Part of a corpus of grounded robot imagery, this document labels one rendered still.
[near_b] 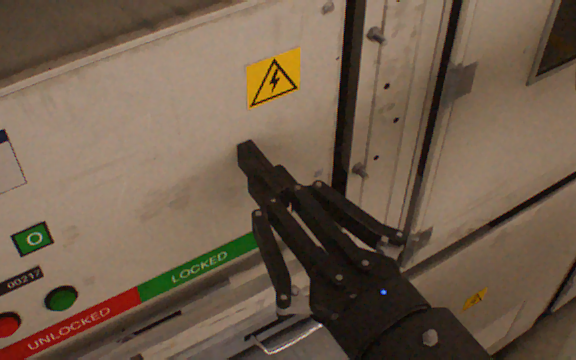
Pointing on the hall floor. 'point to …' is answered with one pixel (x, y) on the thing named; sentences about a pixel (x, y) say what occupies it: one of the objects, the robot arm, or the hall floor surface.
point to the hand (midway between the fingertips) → (262, 175)
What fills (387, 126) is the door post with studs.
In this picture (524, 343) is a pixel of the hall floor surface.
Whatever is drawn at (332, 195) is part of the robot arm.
